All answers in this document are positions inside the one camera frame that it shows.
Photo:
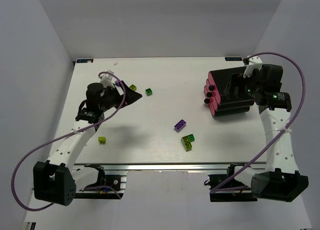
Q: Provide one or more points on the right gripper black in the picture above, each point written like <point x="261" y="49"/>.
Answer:
<point x="235" y="87"/>

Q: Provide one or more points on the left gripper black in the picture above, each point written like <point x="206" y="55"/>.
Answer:
<point x="119" y="94"/>

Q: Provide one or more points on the dark green square lego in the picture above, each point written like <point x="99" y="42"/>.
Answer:
<point x="148" y="92"/>

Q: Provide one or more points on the black drawer cabinet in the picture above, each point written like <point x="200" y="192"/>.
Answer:
<point x="229" y="106"/>

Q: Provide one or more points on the pink top drawer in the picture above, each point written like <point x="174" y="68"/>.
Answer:
<point x="212" y="82"/>

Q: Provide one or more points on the pink drawer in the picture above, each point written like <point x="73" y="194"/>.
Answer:
<point x="212" y="109"/>
<point x="212" y="82"/>
<point x="210" y="98"/>

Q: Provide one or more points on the purple two-by-two-long lego brick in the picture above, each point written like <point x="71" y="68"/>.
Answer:
<point x="180" y="125"/>

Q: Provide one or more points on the lime long lego brick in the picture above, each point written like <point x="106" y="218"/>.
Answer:
<point x="186" y="143"/>

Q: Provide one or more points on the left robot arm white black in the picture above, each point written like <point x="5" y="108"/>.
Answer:
<point x="54" y="180"/>

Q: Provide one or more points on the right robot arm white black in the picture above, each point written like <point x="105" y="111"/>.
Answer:
<point x="281" y="179"/>

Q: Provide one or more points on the lime square lego top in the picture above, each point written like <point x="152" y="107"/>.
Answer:
<point x="133" y="87"/>

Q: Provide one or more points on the lime square lego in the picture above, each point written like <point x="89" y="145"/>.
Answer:
<point x="133" y="87"/>
<point x="102" y="140"/>

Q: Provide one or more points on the right blue corner label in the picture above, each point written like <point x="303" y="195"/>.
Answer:
<point x="233" y="59"/>

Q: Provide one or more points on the pink bottom drawer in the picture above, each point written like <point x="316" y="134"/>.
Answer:
<point x="212" y="109"/>

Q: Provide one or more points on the lime square lego bottom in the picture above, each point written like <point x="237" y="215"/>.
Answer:
<point x="102" y="140"/>

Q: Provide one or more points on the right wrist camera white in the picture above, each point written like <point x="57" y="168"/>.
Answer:
<point x="251" y="63"/>

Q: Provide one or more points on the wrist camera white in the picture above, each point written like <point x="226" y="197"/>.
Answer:
<point x="251" y="63"/>
<point x="106" y="79"/>

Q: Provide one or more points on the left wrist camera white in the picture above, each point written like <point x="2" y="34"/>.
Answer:
<point x="106" y="79"/>

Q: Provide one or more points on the aluminium table rail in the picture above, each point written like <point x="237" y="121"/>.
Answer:
<point x="165" y="166"/>

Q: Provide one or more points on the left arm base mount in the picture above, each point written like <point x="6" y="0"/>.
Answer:
<point x="96" y="182"/>

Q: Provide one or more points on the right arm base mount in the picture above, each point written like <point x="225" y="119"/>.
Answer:
<point x="233" y="191"/>

